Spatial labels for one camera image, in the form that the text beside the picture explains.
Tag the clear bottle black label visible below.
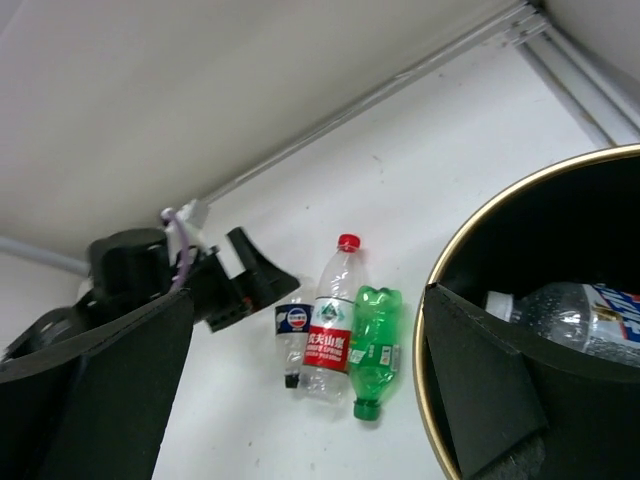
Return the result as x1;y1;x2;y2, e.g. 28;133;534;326
274;290;313;389

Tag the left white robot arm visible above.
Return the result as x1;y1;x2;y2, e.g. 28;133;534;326
2;222;300;361

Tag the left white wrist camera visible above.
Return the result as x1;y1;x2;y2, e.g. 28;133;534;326
160;199;209;253

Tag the clear bottle blue orange label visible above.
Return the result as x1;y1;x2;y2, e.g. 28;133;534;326
484;282;639;367

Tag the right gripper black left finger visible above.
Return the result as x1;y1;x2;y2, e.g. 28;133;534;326
1;290;194;479

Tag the green plastic bottle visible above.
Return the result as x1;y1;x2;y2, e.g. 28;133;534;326
348;285;404;422

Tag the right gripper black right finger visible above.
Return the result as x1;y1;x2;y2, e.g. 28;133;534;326
422;284;639;479

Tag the dark bin with gold rim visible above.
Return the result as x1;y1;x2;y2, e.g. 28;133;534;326
412;143;640;480

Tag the clear bottle red label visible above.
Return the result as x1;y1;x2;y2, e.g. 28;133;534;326
300;233;366;403

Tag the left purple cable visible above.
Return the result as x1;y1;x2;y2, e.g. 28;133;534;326
159;207;194;291

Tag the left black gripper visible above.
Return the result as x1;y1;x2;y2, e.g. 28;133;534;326
187;227;300;333

